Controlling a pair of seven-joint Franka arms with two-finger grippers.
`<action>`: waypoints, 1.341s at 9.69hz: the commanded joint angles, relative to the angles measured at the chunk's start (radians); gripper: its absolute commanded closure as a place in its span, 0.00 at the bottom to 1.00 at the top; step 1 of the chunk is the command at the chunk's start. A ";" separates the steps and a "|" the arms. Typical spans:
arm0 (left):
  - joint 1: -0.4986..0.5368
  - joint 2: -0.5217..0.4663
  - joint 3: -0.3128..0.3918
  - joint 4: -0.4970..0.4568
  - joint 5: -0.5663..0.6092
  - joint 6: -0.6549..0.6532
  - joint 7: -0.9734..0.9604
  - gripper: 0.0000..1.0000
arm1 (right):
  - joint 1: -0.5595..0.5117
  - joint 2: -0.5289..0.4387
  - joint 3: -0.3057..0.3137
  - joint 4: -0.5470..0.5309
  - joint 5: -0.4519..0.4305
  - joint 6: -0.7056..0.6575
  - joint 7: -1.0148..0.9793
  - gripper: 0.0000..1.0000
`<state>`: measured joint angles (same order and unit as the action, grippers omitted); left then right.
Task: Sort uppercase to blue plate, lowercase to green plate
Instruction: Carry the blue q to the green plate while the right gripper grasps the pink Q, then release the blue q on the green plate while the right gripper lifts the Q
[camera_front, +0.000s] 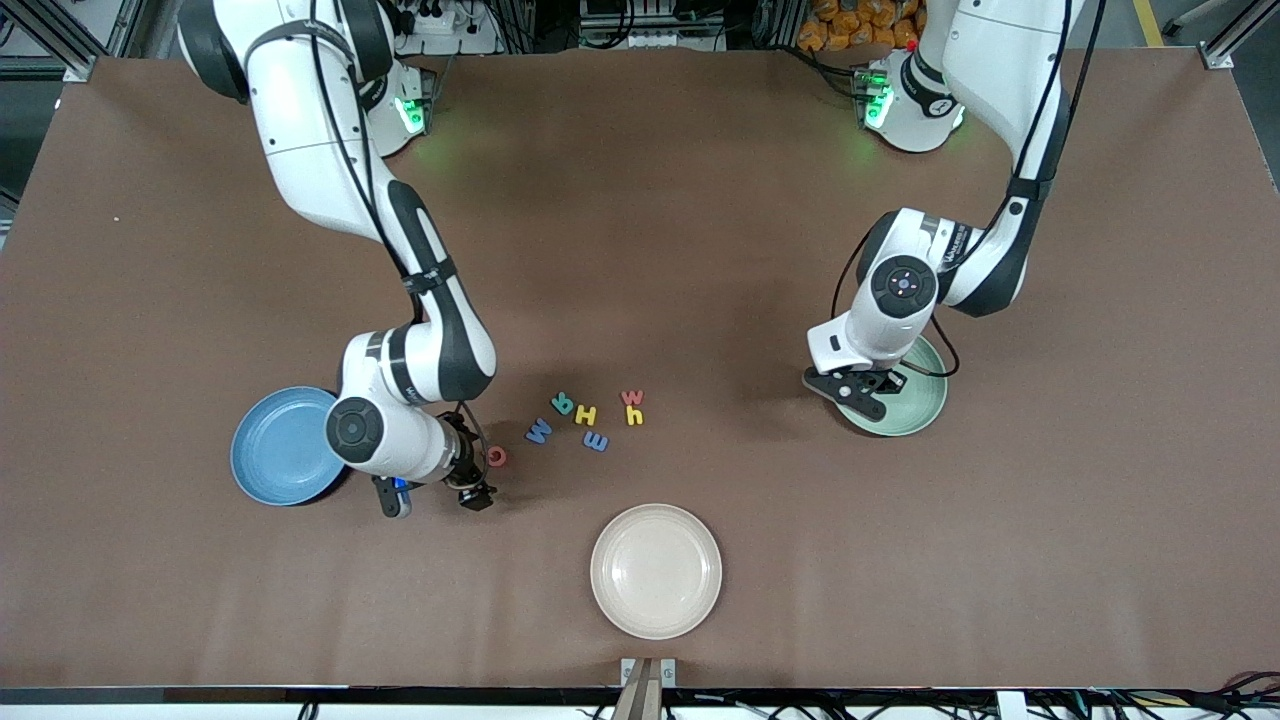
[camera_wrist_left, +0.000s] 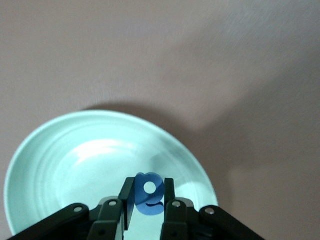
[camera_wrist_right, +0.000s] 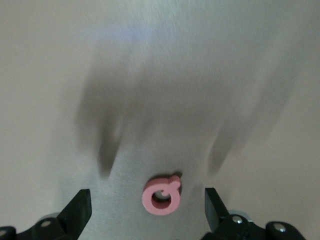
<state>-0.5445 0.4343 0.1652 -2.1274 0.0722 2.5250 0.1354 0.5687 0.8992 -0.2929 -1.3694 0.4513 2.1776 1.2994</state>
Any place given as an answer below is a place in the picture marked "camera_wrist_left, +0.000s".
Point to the green plate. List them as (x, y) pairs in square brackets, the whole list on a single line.
[(75, 175)]

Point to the brown table cover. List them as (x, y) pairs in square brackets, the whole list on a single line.
[(160, 50)]

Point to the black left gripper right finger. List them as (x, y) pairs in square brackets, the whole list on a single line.
[(180, 220)]

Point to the blue foam lowercase a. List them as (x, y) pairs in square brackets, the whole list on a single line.
[(140, 197)]

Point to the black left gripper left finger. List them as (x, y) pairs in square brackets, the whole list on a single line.
[(105, 220)]

